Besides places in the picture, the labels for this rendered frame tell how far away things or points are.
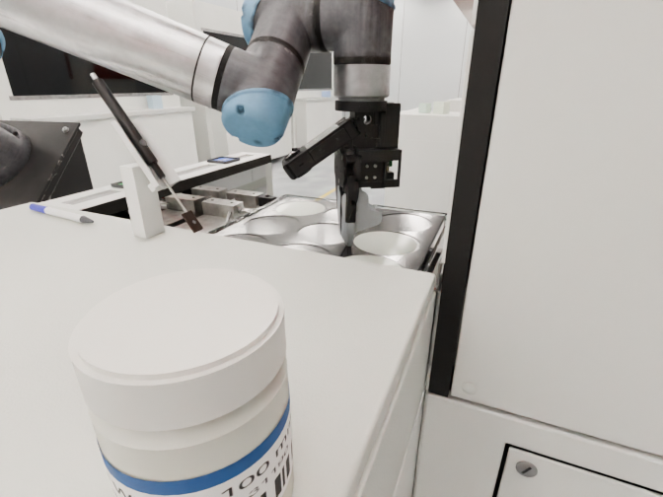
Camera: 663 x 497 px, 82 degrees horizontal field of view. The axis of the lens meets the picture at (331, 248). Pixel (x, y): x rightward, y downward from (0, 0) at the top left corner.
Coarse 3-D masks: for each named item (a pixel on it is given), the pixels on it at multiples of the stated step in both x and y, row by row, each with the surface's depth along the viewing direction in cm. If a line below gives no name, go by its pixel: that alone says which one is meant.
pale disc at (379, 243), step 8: (376, 232) 66; (384, 232) 66; (392, 232) 66; (360, 240) 62; (368, 240) 62; (376, 240) 62; (384, 240) 62; (392, 240) 62; (400, 240) 62; (408, 240) 62; (360, 248) 59; (368, 248) 59; (376, 248) 59; (384, 248) 59; (392, 248) 59; (400, 248) 59; (408, 248) 59
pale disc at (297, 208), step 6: (282, 204) 81; (288, 204) 81; (294, 204) 81; (300, 204) 81; (306, 204) 81; (312, 204) 81; (318, 204) 81; (276, 210) 77; (282, 210) 77; (288, 210) 77; (294, 210) 77; (300, 210) 77; (306, 210) 77; (312, 210) 77; (318, 210) 77
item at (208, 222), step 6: (204, 216) 80; (210, 216) 80; (216, 216) 80; (204, 222) 76; (210, 222) 76; (216, 222) 76; (222, 222) 76; (180, 228) 73; (186, 228) 73; (204, 228) 73; (210, 228) 73
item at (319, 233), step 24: (264, 216) 74; (288, 216) 74; (312, 216) 74; (336, 216) 74; (384, 216) 74; (408, 216) 74; (432, 216) 74; (264, 240) 63; (288, 240) 62; (312, 240) 63; (336, 240) 63; (432, 240) 62; (408, 264) 54
